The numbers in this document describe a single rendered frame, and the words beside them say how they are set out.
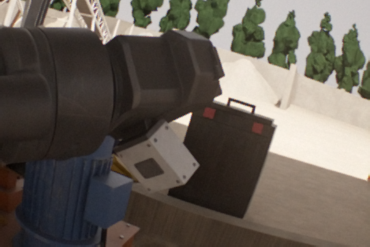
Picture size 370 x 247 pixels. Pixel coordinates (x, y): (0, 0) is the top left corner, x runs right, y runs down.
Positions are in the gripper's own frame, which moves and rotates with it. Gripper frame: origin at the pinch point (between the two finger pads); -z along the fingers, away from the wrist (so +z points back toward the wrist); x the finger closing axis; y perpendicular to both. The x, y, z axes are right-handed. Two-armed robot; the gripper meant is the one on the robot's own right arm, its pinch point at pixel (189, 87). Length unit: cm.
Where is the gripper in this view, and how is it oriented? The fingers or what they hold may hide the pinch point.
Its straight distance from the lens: 36.4
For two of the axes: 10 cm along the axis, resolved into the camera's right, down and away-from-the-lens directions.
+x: 6.6, -3.3, -6.8
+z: -7.0, 0.5, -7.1
